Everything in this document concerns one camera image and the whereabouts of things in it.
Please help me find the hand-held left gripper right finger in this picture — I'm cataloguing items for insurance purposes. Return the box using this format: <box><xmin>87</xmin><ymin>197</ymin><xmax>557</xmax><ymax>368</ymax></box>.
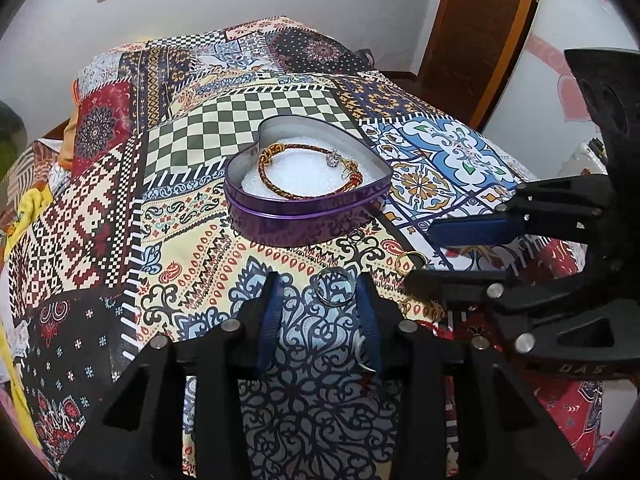
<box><xmin>353</xmin><ymin>271</ymin><xmax>587</xmax><ymax>480</ymax></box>

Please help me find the gold ring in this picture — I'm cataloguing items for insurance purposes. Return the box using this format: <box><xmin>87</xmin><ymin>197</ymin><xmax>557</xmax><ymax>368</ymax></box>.
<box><xmin>394</xmin><ymin>250</ymin><xmax>427</xmax><ymax>274</ymax></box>

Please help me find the white foam lining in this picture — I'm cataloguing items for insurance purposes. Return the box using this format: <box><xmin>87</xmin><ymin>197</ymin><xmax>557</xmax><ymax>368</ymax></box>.
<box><xmin>240</xmin><ymin>126</ymin><xmax>387</xmax><ymax>201</ymax></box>

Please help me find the green round object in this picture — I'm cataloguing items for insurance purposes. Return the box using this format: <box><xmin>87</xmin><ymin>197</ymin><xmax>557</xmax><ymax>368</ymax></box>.
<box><xmin>0</xmin><ymin>101</ymin><xmax>29</xmax><ymax>182</ymax></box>

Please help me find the orange pillow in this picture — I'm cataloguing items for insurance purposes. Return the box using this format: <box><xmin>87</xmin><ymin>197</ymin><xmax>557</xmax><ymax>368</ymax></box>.
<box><xmin>56</xmin><ymin>79</ymin><xmax>82</xmax><ymax>167</ymax></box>

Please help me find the brown wooden door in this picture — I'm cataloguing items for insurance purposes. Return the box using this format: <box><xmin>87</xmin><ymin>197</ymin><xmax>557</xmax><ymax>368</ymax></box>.
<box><xmin>414</xmin><ymin>0</ymin><xmax>547</xmax><ymax>130</ymax></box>

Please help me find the patchwork patterned blanket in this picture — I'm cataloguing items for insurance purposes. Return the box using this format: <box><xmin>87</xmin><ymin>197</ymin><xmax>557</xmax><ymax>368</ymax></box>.
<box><xmin>0</xmin><ymin>15</ymin><xmax>603</xmax><ymax>480</ymax></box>

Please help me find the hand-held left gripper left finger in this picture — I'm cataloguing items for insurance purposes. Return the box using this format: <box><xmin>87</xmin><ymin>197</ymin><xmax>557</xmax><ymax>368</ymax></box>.
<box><xmin>60</xmin><ymin>271</ymin><xmax>287</xmax><ymax>480</ymax></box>

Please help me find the yellow cloth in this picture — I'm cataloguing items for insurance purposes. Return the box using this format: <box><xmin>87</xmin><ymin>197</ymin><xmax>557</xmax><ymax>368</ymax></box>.
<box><xmin>0</xmin><ymin>182</ymin><xmax>57</xmax><ymax>266</ymax></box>

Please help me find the white cabinet with pink hearts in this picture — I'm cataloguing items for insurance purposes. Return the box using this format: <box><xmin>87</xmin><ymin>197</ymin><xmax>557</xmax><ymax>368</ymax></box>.
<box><xmin>481</xmin><ymin>0</ymin><xmax>640</xmax><ymax>183</ymax></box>

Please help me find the braided orange red bracelet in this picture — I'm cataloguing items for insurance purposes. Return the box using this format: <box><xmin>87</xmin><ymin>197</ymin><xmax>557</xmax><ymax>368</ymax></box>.
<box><xmin>258</xmin><ymin>142</ymin><xmax>362</xmax><ymax>199</ymax></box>

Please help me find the wide silver ring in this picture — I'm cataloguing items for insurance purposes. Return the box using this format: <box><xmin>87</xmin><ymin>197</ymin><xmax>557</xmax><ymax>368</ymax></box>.
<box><xmin>315</xmin><ymin>268</ymin><xmax>354</xmax><ymax>307</ymax></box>

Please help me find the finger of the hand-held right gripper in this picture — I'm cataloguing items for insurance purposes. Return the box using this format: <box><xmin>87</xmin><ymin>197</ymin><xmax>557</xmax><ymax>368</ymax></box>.
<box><xmin>427</xmin><ymin>172</ymin><xmax>616</xmax><ymax>248</ymax></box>
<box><xmin>404</xmin><ymin>254</ymin><xmax>637</xmax><ymax>362</ymax></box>

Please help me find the purple heart-shaped tin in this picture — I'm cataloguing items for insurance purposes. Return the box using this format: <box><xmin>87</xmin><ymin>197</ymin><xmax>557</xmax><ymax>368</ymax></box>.
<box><xmin>223</xmin><ymin>115</ymin><xmax>393</xmax><ymax>247</ymax></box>

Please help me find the thin silver ring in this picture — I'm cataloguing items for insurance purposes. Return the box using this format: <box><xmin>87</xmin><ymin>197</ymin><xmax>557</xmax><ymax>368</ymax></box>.
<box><xmin>352</xmin><ymin>336</ymin><xmax>379</xmax><ymax>374</ymax></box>

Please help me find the red cord bracelet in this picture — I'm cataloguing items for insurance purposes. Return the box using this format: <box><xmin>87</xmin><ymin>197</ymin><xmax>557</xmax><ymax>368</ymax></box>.
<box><xmin>414</xmin><ymin>319</ymin><xmax>453</xmax><ymax>337</ymax></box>

